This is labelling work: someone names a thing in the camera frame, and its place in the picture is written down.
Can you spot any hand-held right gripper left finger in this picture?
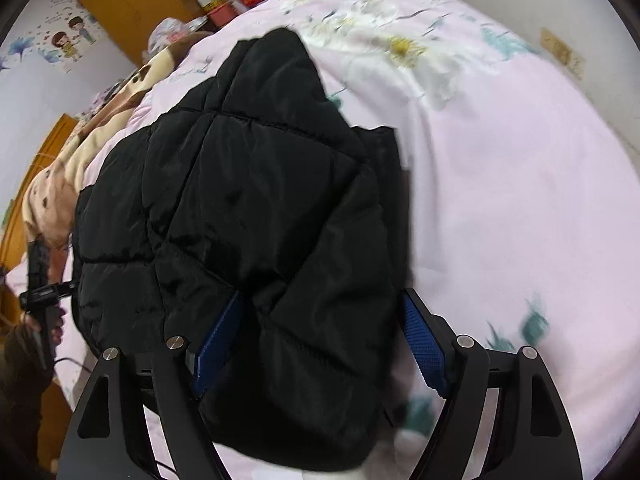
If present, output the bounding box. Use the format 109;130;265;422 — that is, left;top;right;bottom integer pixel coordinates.
56;290;246;480

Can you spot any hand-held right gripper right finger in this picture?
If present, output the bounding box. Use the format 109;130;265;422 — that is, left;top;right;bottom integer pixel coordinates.
400;287;585;480

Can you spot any black puffer jacket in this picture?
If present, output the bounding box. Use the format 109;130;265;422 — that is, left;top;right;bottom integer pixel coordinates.
71;27;416;473

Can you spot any person's left forearm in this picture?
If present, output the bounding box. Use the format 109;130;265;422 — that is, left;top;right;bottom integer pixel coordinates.
0;267;57;480

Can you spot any person's left hand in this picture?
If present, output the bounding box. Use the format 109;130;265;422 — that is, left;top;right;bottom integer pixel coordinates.
29;306;67;347

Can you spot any brown and cream blanket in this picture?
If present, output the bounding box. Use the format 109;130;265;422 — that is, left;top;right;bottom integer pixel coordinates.
22;30;213;261

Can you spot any wooden headboard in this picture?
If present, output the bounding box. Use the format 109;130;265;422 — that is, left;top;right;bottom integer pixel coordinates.
0;114;81;271

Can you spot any pink floral bedsheet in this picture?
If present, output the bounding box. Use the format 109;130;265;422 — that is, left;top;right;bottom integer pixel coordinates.
10;0;640;480

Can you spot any white plastic bag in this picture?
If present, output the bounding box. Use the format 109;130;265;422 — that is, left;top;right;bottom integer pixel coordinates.
149;17;193;53

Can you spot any wooden wardrobe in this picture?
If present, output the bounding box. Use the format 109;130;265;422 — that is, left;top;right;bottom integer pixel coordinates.
74;0;208;68

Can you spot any pink round container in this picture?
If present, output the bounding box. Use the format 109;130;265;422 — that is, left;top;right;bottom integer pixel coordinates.
207;2;236;28

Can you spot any cartoon wall poster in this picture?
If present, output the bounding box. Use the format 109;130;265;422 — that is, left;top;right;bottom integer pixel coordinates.
0;0;108;76

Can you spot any beige wall socket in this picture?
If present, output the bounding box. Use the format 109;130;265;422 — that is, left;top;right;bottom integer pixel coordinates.
540;27;586;81

